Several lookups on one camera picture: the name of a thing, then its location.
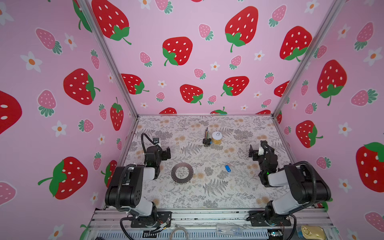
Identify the grey looped cable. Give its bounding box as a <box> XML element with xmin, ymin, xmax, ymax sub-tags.
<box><xmin>168</xmin><ymin>227</ymin><xmax>190</xmax><ymax>240</ymax></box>

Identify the gold computer mouse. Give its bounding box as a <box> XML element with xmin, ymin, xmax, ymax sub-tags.
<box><xmin>297</xmin><ymin>225</ymin><xmax>326</xmax><ymax>240</ymax></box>

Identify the yellow tin can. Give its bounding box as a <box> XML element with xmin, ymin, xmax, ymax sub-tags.
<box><xmin>212</xmin><ymin>131</ymin><xmax>223</xmax><ymax>145</ymax></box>

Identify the grey metal perforated ring plate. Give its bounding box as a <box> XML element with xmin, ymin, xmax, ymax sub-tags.
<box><xmin>171</xmin><ymin>163</ymin><xmax>194</xmax><ymax>184</ymax></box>

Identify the colourful hex key set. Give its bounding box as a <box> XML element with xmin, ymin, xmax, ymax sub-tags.
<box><xmin>203</xmin><ymin>128</ymin><xmax>212</xmax><ymax>147</ymax></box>

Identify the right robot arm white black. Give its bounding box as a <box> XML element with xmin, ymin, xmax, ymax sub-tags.
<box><xmin>246</xmin><ymin>141</ymin><xmax>331</xmax><ymax>226</ymax></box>

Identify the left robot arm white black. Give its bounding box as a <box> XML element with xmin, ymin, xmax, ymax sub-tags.
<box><xmin>105</xmin><ymin>133</ymin><xmax>171</xmax><ymax>223</ymax></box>

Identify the clear plastic box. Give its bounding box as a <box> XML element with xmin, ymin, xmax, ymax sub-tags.
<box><xmin>216</xmin><ymin>224</ymin><xmax>243</xmax><ymax>237</ymax></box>

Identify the blue capped key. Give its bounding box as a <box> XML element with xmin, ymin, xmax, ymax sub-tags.
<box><xmin>225</xmin><ymin>165</ymin><xmax>231</xmax><ymax>173</ymax></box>

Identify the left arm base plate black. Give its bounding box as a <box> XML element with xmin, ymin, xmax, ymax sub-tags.
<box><xmin>131</xmin><ymin>211</ymin><xmax>172</xmax><ymax>228</ymax></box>

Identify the aluminium rail frame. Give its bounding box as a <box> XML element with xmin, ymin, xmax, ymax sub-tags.
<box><xmin>84</xmin><ymin>208</ymin><xmax>342</xmax><ymax>240</ymax></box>

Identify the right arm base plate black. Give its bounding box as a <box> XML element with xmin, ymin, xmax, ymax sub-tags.
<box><xmin>246</xmin><ymin>210</ymin><xmax>292</xmax><ymax>227</ymax></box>

